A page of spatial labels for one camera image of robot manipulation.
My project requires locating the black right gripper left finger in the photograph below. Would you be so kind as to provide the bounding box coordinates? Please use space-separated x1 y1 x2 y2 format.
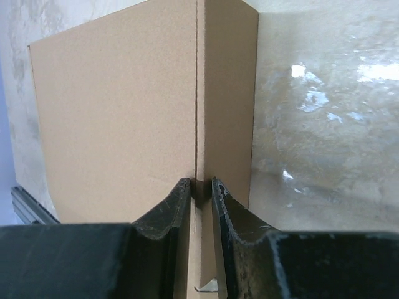
1 178 191 298

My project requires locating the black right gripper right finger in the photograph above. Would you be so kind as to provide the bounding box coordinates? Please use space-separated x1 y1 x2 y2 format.
211 178 398 298

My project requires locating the brown cardboard box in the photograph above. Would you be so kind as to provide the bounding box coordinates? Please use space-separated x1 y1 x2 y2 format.
29 1 259 298

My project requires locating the aluminium frame rail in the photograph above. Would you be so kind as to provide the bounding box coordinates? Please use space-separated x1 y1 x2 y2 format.
11 186 59 225

